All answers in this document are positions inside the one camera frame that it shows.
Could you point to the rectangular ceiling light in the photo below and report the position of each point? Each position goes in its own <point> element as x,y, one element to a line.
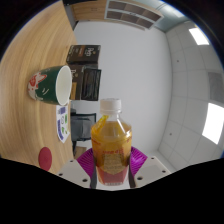
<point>214,122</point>
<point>198,35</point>

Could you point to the white card with coloured stickers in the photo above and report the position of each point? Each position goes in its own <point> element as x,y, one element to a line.
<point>62,124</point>

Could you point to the dark brown printed box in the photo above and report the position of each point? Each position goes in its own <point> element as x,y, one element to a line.
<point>83,54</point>

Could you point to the grey wall shelf unit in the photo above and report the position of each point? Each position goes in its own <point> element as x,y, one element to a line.
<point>133,12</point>

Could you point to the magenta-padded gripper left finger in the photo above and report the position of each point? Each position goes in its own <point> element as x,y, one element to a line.
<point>74,170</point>

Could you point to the black ribbed box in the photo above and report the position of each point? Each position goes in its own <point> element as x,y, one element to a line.
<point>90,84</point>

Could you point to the green paper cup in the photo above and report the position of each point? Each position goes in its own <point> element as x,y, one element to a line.
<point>50,86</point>

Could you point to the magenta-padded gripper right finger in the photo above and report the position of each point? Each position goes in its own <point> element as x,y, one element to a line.
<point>150,170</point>

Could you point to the grey ceiling vent panel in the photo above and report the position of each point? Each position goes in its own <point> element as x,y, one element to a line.
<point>216,83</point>

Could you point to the amber drink bottle white cap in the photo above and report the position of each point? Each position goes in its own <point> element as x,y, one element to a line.
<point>111,143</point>

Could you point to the flat round red coaster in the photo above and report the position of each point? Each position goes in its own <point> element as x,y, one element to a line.
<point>45,159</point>

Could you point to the brown and yellow box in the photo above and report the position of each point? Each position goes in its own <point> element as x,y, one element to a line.
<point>75,81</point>

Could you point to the grey office chair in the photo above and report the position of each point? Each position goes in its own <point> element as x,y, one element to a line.
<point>80,128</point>

